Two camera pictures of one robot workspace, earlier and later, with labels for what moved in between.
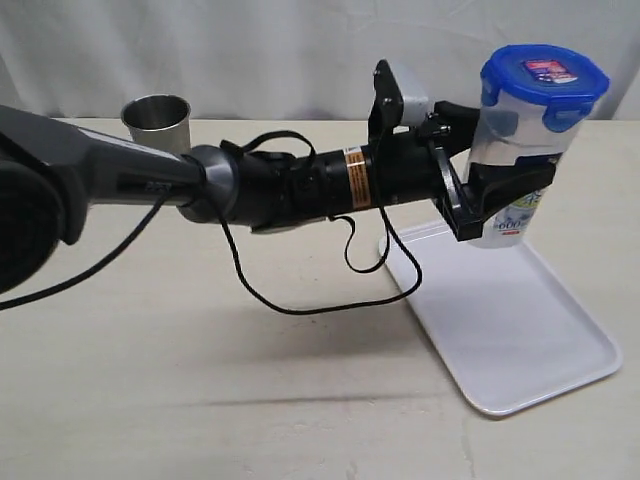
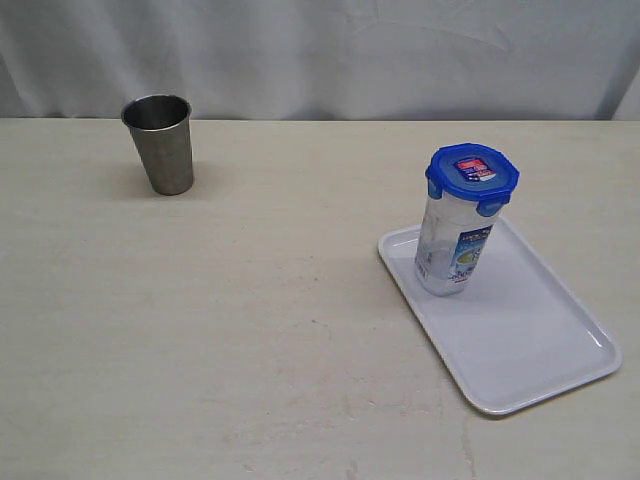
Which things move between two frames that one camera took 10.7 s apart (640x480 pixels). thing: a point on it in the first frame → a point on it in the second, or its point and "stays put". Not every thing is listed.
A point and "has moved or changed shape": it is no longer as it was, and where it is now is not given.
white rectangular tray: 508,326 stays put
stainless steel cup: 159,121 stays put
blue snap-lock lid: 563,82 has moved or changed shape
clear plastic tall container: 532,101 → 452,241
